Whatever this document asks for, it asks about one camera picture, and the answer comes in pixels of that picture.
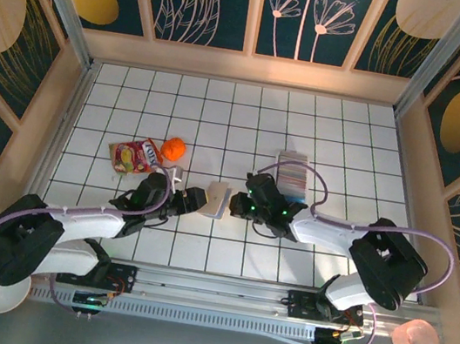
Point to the beige card holder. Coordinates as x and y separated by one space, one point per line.
216 198

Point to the orange ball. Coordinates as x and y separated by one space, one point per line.
173 148

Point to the red snack bag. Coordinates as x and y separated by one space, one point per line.
135 158

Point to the pink plastic cup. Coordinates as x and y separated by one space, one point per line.
414 337

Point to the stack of assorted credit cards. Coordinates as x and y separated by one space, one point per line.
293 178

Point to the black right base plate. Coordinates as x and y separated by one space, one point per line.
300 305

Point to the aluminium mounting rail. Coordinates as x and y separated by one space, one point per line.
210 292

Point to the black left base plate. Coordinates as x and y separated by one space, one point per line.
124 278

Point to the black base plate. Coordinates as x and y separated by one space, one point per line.
300 305
124 278

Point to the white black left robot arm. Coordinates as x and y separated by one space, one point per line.
89 221

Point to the white bowl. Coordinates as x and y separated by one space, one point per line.
1 297

